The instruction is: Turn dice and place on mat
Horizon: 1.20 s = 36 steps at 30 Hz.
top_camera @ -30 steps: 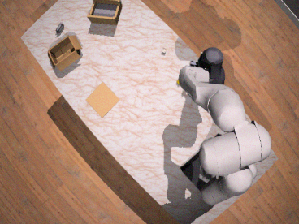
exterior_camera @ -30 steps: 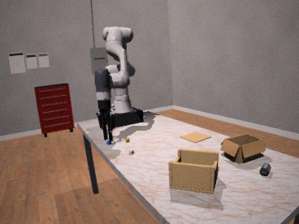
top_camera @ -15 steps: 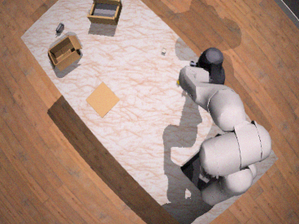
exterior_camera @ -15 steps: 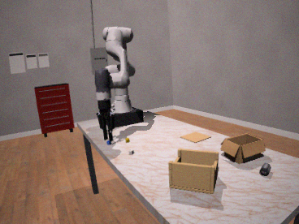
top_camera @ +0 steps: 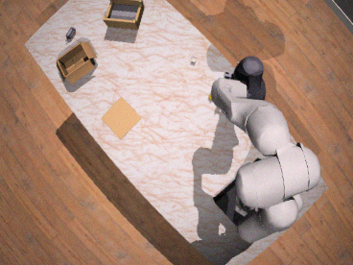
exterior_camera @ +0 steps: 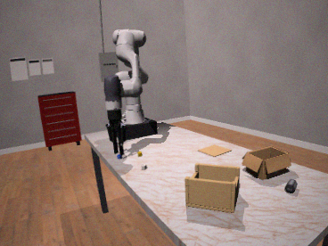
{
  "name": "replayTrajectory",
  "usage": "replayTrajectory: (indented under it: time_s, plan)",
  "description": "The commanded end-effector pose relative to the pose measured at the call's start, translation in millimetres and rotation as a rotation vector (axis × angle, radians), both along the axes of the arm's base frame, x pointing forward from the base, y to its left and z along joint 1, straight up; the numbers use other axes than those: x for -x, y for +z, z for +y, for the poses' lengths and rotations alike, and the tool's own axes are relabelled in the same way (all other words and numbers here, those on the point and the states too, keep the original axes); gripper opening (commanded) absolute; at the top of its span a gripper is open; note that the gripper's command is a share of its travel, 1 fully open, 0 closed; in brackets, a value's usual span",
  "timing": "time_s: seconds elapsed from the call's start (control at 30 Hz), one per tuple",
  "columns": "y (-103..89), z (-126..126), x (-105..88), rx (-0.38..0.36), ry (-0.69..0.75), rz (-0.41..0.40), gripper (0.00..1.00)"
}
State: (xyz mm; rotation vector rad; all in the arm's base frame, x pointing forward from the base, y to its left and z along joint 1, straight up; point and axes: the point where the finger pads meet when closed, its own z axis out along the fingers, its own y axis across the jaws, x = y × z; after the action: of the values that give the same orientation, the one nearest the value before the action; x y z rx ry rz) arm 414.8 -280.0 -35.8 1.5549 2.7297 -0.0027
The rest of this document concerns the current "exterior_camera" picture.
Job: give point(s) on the tan square mat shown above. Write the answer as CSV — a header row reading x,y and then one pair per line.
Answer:
x,y
214,150

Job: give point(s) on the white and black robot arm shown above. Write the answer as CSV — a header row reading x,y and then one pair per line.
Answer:
x,y
130,82

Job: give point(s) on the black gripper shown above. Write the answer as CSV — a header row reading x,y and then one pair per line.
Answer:
x,y
113,127

